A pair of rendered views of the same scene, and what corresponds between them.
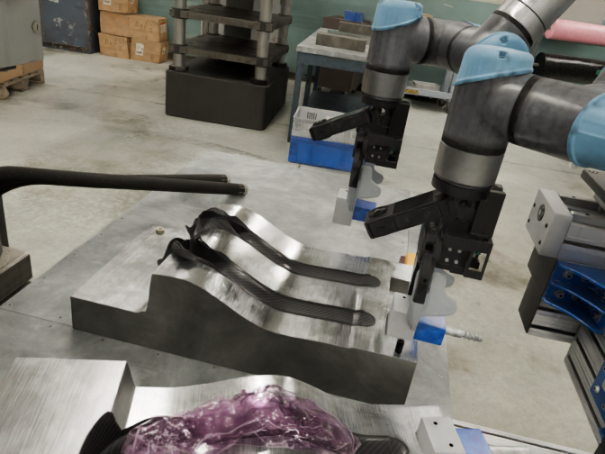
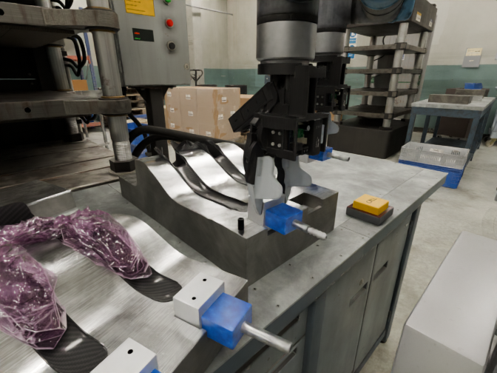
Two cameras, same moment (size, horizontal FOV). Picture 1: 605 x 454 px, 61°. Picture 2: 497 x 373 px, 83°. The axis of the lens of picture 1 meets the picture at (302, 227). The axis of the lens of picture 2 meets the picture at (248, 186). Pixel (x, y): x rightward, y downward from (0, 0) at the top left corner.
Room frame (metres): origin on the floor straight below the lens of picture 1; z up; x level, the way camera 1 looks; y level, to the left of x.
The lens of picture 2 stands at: (0.26, -0.40, 1.11)
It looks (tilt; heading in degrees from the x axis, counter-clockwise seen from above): 21 degrees down; 38
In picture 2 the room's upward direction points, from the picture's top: straight up
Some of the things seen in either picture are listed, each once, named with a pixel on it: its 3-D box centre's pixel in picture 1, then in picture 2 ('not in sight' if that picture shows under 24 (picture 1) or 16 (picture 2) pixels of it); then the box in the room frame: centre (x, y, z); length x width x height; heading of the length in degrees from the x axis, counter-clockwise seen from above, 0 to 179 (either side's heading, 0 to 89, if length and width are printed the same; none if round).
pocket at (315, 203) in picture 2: (401, 297); (305, 208); (0.71, -0.18, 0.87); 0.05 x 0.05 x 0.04; 82
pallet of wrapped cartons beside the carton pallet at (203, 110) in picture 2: not in sight; (202, 115); (3.62, 3.26, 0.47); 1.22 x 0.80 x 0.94; 90
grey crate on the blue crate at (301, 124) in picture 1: (332, 126); (433, 155); (3.95, -0.12, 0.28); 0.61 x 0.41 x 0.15; 86
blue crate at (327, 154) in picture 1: (329, 147); (429, 169); (3.95, -0.12, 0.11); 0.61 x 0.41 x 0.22; 86
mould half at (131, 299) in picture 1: (259, 284); (214, 185); (0.70, 0.05, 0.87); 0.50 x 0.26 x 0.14; 82
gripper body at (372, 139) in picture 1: (379, 131); (325, 85); (0.90, -0.11, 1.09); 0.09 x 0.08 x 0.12; 82
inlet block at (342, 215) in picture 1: (369, 212); (324, 153); (0.90, -0.12, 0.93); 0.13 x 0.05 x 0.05; 82
